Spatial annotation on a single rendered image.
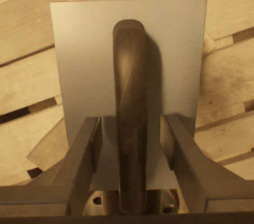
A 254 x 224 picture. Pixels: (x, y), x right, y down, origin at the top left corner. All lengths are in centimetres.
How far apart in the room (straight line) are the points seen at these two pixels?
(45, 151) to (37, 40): 24
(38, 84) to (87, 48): 32
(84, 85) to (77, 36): 5
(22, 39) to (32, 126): 22
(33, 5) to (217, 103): 48
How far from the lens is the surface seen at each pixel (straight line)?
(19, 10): 46
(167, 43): 17
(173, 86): 18
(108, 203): 30
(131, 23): 16
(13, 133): 57
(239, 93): 52
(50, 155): 44
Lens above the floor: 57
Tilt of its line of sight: 73 degrees down
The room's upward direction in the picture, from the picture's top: 178 degrees clockwise
